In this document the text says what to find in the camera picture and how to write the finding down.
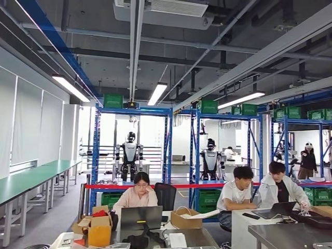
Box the blue ceiling beam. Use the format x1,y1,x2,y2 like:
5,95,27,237
15,0,100,100

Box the grey overhead hoist rail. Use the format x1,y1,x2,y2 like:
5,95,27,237
129,0,146,102

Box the green top long table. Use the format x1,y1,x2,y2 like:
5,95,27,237
43,159,82,197
0,165,59,249

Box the black hoist trolley yellow label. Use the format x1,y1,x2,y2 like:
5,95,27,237
123,100,140,110

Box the grey barrier post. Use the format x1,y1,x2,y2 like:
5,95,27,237
78,173,91,220

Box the red barrier tape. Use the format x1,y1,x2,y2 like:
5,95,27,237
85,181,332,190

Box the pale top desk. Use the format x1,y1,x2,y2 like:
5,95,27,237
51,210,220,249

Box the white paper sheet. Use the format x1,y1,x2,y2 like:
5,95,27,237
180,209,221,220

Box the open brown cardboard box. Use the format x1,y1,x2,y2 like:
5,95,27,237
71,205,113,248

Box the black plastic tray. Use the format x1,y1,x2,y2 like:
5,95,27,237
290,207,332,230

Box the person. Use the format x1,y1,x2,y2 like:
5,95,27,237
297,142,318,181
257,161,311,210
112,172,158,220
217,167,257,231
224,146,236,161

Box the shallow brown cardboard box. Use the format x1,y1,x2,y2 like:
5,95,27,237
171,207,203,230

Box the stainless steel workbench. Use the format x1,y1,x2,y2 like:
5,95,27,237
247,223,332,249

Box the white table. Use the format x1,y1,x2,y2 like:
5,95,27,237
231,207,295,249

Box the white black humanoid robot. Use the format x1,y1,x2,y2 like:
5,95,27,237
200,138,226,182
273,151,299,181
114,131,144,183

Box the small white box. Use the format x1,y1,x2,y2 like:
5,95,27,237
169,232,188,249

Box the stack of green crates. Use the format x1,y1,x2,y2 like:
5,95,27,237
303,187,332,207

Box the blue steel shelving rack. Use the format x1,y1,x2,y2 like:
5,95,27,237
89,104,174,215
189,109,264,215
269,116,332,188

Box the long ceiling light bar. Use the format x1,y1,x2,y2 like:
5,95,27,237
147,82,168,106
51,75,91,103
217,91,266,110

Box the white ceiling air conditioner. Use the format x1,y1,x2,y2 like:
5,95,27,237
112,0,215,31

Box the black office chair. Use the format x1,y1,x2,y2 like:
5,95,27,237
154,183,177,212

